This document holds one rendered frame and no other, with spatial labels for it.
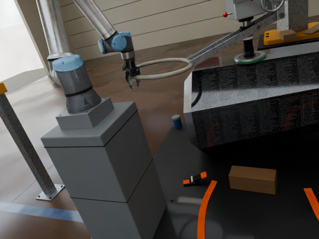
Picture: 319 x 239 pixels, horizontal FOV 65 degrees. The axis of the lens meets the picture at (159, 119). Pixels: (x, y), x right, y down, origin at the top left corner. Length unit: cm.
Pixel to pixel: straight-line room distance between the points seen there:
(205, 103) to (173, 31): 681
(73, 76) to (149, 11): 747
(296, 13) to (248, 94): 111
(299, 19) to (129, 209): 217
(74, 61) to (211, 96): 98
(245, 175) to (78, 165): 111
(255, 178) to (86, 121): 116
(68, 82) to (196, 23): 717
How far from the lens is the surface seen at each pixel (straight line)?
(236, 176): 187
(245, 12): 181
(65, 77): 135
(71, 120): 138
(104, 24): 148
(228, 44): 186
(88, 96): 137
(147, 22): 879
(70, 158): 143
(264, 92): 182
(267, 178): 185
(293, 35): 247
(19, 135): 236
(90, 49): 1012
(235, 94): 182
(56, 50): 153
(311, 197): 191
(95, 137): 123
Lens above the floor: 134
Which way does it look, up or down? 25 degrees down
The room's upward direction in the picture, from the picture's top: 15 degrees counter-clockwise
